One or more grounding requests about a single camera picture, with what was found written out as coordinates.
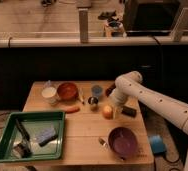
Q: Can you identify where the clear plastic bag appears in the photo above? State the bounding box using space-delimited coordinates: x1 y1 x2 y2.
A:
43 80 54 88

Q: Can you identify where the green plastic tray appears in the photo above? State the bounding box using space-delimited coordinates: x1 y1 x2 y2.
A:
0 111 65 163

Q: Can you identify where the yellow red apple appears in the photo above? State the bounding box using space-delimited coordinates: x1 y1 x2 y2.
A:
102 105 113 119

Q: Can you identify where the black rectangular remote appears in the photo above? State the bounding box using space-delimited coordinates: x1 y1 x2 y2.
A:
122 106 136 117

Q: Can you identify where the blue sponge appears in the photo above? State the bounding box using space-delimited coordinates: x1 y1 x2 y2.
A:
36 127 58 146

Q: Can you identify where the orange carrot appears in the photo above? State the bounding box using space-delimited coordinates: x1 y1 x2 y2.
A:
64 106 80 114

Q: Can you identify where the dark grape bunch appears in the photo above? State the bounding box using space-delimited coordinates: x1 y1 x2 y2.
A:
105 83 116 97

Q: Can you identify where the small metal cup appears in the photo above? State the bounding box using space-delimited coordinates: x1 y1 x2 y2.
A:
88 97 98 111

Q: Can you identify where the blue round object on floor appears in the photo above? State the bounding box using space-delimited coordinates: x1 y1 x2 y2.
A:
149 135 166 155

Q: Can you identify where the wooden table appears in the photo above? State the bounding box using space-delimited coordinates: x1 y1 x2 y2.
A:
6 80 155 167

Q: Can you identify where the black dish brush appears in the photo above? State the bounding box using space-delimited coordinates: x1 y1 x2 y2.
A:
13 120 32 158

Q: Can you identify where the white paper cup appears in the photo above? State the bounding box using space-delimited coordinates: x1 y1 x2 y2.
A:
41 87 57 105

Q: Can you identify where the black monitor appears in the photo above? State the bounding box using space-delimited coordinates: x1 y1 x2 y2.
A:
123 0 180 31

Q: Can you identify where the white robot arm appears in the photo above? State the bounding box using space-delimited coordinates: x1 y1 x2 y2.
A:
109 71 188 171

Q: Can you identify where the orange bowl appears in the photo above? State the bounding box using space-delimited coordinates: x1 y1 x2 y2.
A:
57 82 78 101

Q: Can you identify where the knife beside bowl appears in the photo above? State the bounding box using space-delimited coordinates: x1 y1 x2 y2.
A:
78 88 85 105

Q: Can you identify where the purple bowl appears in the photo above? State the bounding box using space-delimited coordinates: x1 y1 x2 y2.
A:
108 127 138 159

